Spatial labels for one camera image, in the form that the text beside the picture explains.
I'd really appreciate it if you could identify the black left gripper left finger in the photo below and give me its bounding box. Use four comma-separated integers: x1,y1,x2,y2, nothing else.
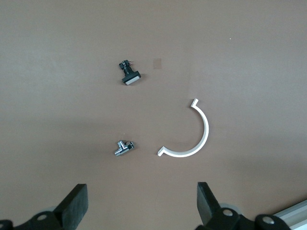
0,184,89,230

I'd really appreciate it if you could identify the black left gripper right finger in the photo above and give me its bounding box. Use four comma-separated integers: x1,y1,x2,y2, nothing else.
196,182,291,230

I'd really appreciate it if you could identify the upper small metal knob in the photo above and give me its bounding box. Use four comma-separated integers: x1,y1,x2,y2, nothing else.
113,140,135,157

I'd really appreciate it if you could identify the white semicircular bracket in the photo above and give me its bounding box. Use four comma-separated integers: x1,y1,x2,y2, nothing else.
157,98,210,158

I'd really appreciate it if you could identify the black switch with grey cap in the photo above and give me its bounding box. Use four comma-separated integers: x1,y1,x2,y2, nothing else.
118,59,142,86

